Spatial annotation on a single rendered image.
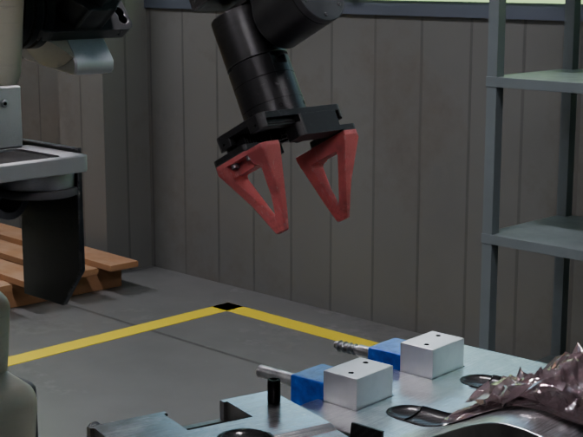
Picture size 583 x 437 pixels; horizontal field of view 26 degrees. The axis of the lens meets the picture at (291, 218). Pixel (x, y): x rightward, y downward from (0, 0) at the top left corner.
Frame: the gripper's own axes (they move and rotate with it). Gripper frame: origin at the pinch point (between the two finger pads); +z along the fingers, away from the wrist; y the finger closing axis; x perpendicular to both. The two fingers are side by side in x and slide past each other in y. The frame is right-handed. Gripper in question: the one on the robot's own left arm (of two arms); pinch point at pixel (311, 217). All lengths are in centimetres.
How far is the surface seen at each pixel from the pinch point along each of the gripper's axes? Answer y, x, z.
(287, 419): -17.3, -7.9, 16.0
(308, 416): -15.8, -8.5, 16.3
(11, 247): 194, 354, -82
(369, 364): -1.4, -2.2, 13.9
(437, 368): 6.5, -2.4, 16.1
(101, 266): 202, 312, -59
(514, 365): 14.2, -4.6, 18.2
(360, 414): -5.6, -3.4, 17.6
